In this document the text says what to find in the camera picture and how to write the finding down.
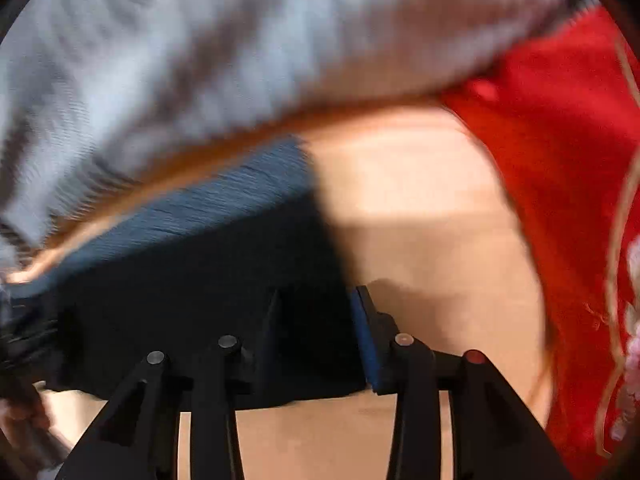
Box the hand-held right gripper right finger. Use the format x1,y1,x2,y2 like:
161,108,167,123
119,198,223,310
350,285,576,480

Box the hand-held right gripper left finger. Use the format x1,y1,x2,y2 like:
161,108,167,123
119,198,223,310
55,287,282,480

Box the black pants with blue pattern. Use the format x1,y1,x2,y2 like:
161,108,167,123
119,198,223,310
0,137,371,411

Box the red embroidered blanket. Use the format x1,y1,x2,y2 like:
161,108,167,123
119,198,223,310
440,5,640,471

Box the grey white striped duvet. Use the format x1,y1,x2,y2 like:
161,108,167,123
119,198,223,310
0,0,601,281

